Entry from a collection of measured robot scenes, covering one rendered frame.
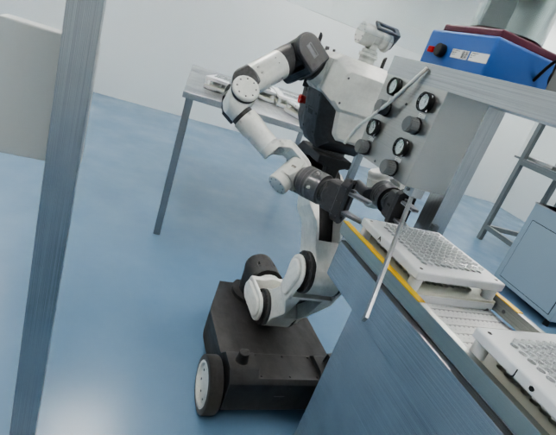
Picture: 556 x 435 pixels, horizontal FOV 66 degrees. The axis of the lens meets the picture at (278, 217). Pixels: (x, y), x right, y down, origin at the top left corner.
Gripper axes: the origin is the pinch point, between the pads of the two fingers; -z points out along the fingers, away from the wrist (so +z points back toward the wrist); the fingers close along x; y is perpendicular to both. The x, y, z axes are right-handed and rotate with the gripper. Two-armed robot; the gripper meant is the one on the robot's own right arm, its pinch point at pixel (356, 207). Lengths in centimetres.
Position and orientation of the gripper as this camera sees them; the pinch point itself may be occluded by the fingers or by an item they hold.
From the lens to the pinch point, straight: 113.4
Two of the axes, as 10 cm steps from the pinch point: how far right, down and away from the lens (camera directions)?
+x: -3.1, 8.9, 3.4
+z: -7.2, -4.5, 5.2
